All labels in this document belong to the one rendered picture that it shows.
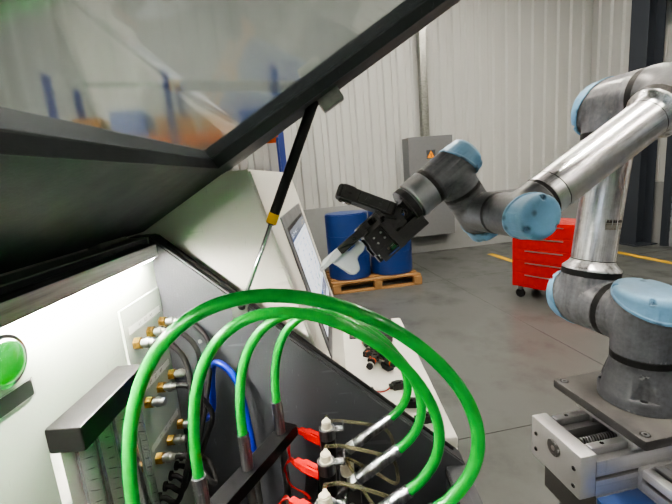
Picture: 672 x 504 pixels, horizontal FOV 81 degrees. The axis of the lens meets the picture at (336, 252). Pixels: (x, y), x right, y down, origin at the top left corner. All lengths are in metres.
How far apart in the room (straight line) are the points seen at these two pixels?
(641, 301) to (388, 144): 6.46
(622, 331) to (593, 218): 0.24
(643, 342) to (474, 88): 7.20
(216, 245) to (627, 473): 0.87
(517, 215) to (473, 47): 7.44
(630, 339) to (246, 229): 0.75
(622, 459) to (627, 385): 0.13
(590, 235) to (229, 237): 0.75
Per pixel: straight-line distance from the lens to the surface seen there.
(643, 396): 0.98
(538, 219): 0.68
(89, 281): 0.55
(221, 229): 0.75
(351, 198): 0.73
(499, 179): 8.07
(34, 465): 0.55
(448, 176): 0.76
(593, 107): 1.02
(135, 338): 0.69
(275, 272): 0.75
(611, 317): 0.95
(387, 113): 7.23
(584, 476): 0.94
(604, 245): 1.01
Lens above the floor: 1.53
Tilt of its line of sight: 11 degrees down
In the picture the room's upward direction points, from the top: 5 degrees counter-clockwise
